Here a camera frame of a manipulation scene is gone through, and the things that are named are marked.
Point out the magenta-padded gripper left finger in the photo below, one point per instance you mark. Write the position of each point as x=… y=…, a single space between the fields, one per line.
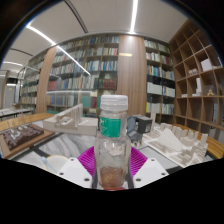
x=86 y=161

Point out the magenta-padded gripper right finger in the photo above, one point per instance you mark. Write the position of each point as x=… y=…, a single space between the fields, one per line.
x=138 y=163

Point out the clear plastic bottle green label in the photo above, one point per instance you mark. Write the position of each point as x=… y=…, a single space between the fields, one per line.
x=112 y=146

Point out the white terrain architectural model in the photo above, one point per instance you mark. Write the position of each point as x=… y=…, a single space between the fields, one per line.
x=173 y=143

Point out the beige ramp architectural model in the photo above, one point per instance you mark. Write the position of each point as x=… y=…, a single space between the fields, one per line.
x=71 y=123

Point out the wide bookshelf full of books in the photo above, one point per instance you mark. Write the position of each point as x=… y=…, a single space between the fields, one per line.
x=83 y=70

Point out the narrow bookshelf full of books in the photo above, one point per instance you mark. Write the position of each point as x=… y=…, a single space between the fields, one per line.
x=158 y=73

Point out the wooden cubby shelf unit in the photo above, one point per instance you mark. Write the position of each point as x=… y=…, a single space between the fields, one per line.
x=196 y=83

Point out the straight ceiling light strip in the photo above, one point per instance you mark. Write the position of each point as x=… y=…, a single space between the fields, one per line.
x=134 y=15

